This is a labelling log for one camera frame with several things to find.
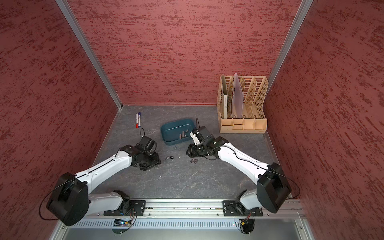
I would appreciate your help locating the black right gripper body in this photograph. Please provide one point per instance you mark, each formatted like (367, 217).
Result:
(198, 150)

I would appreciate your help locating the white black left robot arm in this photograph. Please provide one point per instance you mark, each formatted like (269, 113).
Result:
(72, 197)

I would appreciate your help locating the left aluminium corner post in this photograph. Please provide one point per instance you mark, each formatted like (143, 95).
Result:
(80, 35)

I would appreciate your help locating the teal plastic storage box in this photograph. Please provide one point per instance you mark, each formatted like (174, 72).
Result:
(170, 131)

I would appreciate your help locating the right aluminium corner post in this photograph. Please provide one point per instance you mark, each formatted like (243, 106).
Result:
(291, 35)

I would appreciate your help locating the red cap whiteboard marker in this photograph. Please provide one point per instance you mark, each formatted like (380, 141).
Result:
(137, 121)

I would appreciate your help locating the beige plastic file organizer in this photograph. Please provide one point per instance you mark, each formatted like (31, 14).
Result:
(253, 119)

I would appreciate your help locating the grey translucent folder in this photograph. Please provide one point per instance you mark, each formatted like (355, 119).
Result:
(237, 99)

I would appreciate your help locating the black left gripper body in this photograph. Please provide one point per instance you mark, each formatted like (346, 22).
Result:
(149, 161)

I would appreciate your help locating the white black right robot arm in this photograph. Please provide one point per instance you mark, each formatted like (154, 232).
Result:
(272, 185)

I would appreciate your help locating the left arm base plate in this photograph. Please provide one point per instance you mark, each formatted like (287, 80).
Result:
(132, 207)

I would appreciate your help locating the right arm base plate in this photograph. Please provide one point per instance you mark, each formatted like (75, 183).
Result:
(235, 209)

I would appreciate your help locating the aluminium corner post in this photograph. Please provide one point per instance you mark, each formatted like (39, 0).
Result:
(80, 35)
(291, 35)

